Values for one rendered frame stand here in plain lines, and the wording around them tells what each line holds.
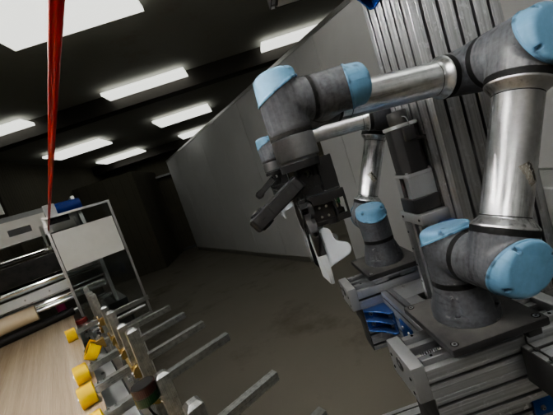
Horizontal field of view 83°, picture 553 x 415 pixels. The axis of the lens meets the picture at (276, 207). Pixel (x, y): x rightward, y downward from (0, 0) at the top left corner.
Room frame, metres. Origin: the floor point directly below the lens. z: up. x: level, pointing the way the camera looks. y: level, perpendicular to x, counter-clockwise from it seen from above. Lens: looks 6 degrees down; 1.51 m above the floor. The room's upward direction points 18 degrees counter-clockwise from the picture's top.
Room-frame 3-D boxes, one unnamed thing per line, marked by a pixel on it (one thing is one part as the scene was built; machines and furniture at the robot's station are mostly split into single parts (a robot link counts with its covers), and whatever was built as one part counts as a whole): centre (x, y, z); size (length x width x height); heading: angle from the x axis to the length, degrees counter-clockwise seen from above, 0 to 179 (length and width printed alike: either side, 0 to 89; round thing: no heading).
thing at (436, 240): (0.72, -0.37, 1.20); 0.13 x 0.12 x 0.14; 9
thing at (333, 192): (0.54, -0.07, 1.46); 0.09 x 0.08 x 0.12; 92
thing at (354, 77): (0.57, -0.16, 1.61); 0.11 x 0.11 x 0.08; 9
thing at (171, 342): (1.26, 0.70, 0.95); 0.50 x 0.04 x 0.04; 126
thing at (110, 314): (1.39, 0.88, 0.91); 0.03 x 0.03 x 0.48; 36
